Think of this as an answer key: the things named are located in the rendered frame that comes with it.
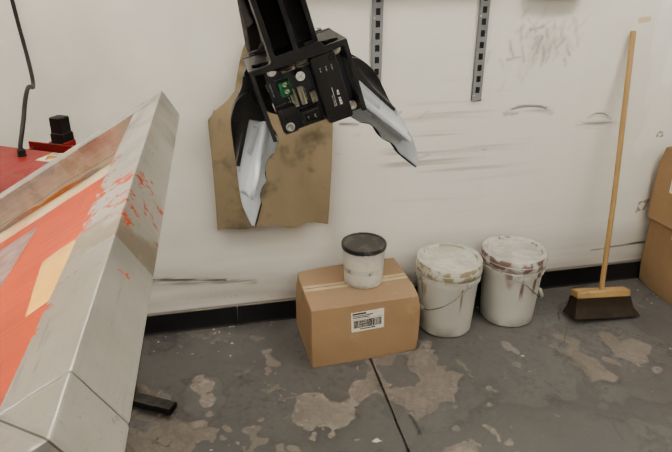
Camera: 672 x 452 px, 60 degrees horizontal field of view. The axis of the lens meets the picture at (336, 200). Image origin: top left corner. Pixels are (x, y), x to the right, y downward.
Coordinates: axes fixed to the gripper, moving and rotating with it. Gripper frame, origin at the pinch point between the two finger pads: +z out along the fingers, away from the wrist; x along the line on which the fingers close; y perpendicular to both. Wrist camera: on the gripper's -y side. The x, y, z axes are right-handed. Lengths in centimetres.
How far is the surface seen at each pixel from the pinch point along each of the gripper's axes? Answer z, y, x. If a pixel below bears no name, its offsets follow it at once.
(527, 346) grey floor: 179, -154, 75
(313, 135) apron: 60, -195, 14
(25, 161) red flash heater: 17, -137, -76
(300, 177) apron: 76, -193, 2
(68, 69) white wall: 2, -200, -69
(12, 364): -2.6, 13.1, -23.7
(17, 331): -2.3, 8.4, -24.9
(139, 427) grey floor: 129, -138, -90
